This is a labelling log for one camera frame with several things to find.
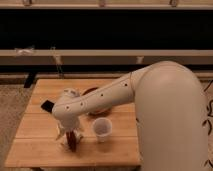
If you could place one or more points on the grey metal rail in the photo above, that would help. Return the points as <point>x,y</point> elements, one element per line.
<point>21,56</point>

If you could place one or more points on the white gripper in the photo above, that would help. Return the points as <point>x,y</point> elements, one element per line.
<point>67,125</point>

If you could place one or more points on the wooden table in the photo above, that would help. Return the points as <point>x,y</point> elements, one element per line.
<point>36,143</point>

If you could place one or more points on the black phone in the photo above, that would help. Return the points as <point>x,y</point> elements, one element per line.
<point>47,106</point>

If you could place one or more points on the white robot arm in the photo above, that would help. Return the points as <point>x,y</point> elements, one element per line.
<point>170,109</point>

